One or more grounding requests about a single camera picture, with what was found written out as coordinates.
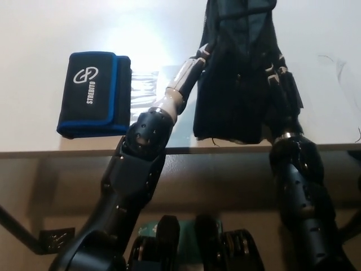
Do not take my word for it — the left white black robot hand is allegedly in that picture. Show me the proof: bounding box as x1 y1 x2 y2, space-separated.
165 42 215 114

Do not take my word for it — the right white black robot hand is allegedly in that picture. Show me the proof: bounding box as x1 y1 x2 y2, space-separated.
264 53 306 135

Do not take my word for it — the black fabric lunch bag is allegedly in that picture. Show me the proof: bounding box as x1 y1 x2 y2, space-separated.
192 0 305 147

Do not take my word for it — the clear plastic film sheet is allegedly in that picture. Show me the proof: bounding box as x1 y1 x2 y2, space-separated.
301 53 361 143

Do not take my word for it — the clear tape patch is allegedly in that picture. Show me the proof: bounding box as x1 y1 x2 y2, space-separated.
129 65 183 114

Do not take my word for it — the black blue-trimmed notebook case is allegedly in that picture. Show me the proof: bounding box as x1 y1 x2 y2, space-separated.
56 51 133 139

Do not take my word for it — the black teal robot torso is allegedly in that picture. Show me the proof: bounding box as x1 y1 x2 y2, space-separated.
126 214 265 271

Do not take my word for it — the black floor plate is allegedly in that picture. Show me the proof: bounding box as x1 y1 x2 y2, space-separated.
38 227 76 252

